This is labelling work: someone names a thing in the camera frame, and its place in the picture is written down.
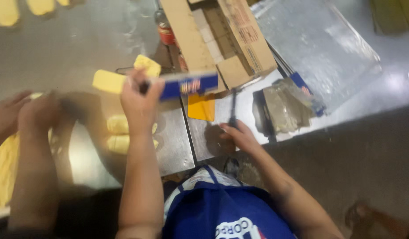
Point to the person's left hand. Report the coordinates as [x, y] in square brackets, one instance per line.
[139, 106]

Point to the person's right hand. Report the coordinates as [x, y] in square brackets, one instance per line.
[244, 139]

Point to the person's right fingers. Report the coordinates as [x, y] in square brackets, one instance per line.
[233, 130]

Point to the person's left fingers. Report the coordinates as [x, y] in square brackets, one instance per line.
[133, 81]

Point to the blue butter box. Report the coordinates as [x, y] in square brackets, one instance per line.
[191, 85]

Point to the small yellow butter block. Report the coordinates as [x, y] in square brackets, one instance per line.
[148, 64]

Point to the long yellow butter block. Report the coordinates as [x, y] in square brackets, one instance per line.
[108, 81]

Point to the yellow plastic scraper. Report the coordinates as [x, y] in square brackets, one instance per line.
[201, 108]

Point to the yellow dough roll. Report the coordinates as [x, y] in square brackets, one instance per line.
[117, 144]
[117, 124]

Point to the red can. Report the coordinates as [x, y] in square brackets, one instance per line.
[166, 31]

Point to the steel tray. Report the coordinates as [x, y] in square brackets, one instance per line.
[173, 146]

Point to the open cardboard carton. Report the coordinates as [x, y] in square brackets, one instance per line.
[197, 39]

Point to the blue apron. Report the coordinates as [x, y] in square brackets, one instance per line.
[224, 212]

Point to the clear plastic sheet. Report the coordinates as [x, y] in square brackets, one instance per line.
[317, 49]

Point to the yellow dough piece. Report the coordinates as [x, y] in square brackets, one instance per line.
[5, 11]
[41, 6]

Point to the large yellow dough mass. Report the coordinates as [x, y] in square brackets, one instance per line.
[3, 169]

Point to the brown sandal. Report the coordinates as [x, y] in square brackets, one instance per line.
[373, 222]

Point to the brown cardboard box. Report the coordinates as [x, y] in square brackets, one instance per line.
[395, 15]

